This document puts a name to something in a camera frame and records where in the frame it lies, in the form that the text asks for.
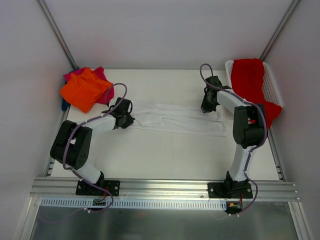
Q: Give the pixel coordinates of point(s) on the aluminium corner post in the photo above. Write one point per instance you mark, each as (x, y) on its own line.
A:
(57, 33)
(279, 28)

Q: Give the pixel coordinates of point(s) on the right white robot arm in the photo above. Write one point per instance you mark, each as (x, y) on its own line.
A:
(249, 133)

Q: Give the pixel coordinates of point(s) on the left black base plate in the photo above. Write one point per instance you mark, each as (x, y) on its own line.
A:
(84, 189)

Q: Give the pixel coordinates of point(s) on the white plastic basket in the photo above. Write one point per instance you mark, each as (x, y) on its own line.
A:
(270, 88)

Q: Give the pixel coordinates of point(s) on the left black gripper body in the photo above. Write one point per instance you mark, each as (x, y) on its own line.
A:
(126, 120)

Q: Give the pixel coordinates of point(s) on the blue t shirt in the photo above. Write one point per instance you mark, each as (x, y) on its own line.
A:
(64, 105)

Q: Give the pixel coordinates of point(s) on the orange t shirt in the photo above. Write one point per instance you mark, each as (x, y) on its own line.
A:
(83, 90)

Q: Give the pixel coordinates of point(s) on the white slotted cable duct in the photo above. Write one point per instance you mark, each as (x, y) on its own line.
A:
(157, 204)

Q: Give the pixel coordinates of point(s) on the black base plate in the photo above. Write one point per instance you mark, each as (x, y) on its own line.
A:
(84, 189)
(224, 191)

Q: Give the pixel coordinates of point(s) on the red t shirt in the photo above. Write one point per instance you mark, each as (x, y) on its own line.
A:
(247, 79)

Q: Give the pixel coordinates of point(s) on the white t shirt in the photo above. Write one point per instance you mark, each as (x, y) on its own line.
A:
(177, 119)

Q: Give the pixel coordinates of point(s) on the left aluminium corner post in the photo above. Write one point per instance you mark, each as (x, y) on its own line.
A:
(57, 33)

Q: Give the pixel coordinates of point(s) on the pink t shirt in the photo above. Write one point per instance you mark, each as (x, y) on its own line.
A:
(99, 72)

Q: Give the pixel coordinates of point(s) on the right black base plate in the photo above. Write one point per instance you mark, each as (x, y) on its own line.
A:
(224, 191)

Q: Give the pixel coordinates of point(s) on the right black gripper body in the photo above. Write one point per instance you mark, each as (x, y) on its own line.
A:
(207, 104)

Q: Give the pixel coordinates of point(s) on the right aluminium corner post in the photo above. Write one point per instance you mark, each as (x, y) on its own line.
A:
(279, 28)

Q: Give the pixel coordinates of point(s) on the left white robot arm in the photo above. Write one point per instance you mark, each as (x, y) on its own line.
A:
(72, 143)

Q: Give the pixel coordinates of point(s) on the aluminium mounting rail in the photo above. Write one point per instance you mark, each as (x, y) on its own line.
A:
(159, 189)

